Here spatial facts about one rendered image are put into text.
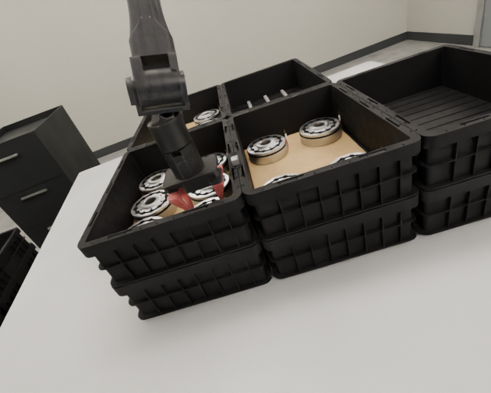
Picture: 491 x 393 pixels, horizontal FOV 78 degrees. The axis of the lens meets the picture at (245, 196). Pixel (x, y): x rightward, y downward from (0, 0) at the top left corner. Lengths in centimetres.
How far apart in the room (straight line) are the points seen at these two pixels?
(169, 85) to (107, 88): 357
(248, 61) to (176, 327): 366
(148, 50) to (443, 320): 60
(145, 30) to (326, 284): 53
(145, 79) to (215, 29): 350
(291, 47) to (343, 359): 393
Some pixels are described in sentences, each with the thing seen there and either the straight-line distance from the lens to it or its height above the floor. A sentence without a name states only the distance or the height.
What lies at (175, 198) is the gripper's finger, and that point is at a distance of 56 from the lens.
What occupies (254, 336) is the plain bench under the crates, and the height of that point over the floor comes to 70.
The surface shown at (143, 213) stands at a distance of 72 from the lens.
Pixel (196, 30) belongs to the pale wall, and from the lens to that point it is 394.
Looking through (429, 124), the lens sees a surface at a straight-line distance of 82.
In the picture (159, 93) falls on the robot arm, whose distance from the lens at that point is 49.
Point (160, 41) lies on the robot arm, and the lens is 50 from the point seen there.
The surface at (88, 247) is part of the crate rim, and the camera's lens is 58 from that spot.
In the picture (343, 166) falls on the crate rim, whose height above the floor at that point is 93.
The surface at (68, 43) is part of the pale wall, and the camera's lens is 404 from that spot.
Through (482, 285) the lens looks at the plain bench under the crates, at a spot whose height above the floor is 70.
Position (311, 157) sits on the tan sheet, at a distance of 74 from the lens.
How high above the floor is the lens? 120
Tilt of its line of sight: 33 degrees down
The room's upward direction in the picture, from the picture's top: 20 degrees counter-clockwise
